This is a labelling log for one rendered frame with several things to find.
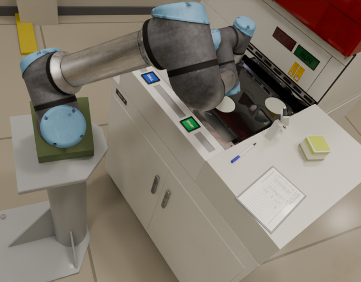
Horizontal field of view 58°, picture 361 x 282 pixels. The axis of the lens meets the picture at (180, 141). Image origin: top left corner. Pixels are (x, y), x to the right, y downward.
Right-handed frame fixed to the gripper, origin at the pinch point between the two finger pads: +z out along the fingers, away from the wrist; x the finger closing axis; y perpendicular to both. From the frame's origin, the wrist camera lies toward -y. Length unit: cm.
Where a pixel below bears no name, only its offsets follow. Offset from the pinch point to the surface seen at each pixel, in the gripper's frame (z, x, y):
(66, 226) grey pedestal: 63, -51, -39
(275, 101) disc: 1.6, 14.1, 27.7
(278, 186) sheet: -5.3, -35.4, 32.5
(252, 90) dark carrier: 1.7, 15.5, 16.6
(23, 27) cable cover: 89, 94, -164
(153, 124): 7.0, -20.8, -15.9
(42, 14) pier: 81, 108, -156
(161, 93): -4.0, -14.3, -17.1
